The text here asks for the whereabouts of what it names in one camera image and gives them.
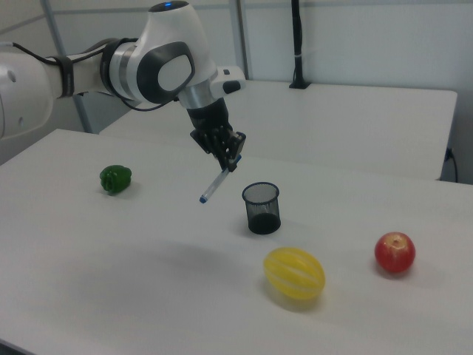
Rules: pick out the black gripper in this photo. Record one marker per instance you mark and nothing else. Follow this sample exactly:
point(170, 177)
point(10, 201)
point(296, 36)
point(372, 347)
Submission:
point(208, 118)

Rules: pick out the white marker with blue cap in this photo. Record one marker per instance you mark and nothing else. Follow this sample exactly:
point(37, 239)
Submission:
point(216, 184)

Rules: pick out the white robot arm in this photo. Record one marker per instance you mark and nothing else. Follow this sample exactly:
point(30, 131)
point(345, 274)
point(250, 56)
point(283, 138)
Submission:
point(166, 40)

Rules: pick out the black mesh pen cup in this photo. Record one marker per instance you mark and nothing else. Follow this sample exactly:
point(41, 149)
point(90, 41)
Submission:
point(263, 218)

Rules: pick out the white side table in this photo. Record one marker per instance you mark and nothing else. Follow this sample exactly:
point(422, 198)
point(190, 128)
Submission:
point(332, 122)

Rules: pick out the green bell pepper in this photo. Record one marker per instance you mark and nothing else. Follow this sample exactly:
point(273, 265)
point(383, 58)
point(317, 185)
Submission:
point(115, 179)

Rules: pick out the black pole with base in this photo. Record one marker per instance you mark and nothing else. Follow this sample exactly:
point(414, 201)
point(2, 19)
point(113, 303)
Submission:
point(297, 40)

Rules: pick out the yellow striped melon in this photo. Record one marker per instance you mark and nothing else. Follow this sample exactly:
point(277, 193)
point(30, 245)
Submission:
point(293, 273)

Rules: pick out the red apple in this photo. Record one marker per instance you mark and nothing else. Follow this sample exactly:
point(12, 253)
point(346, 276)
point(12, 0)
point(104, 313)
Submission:
point(394, 252)

